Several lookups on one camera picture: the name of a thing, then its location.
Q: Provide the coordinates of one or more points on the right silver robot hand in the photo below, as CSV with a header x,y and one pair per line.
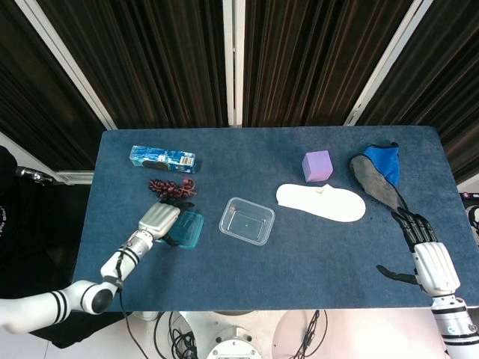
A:
x,y
436,265

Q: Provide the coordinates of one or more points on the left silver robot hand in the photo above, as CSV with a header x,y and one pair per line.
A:
x,y
159,218

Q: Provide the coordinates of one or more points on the teal plastic lid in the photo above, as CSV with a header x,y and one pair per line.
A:
x,y
189,229

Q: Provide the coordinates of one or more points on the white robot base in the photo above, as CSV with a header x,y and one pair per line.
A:
x,y
232,333

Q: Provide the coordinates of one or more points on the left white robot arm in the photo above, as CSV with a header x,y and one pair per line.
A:
x,y
112,266

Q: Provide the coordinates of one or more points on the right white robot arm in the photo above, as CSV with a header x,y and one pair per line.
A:
x,y
454,325

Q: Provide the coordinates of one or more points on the blue cookie box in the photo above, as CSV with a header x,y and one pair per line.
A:
x,y
162,159

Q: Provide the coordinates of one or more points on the clear plastic container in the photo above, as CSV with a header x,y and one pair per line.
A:
x,y
247,222

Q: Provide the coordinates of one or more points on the blue and grey shoe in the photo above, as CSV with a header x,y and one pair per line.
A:
x,y
374,175

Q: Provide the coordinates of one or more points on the blue table cloth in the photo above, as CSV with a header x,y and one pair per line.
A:
x,y
262,269

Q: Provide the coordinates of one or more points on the white flat slipper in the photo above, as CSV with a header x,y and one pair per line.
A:
x,y
322,203

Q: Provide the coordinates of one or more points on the purple foam cube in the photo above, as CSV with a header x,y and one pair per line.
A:
x,y
317,166

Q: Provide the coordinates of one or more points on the dark brown pleated curtain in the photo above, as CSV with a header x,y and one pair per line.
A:
x,y
30,93
441,75
310,60
157,60

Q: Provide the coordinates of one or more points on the white frame post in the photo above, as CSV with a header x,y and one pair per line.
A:
x,y
389,63
71,67
234,60

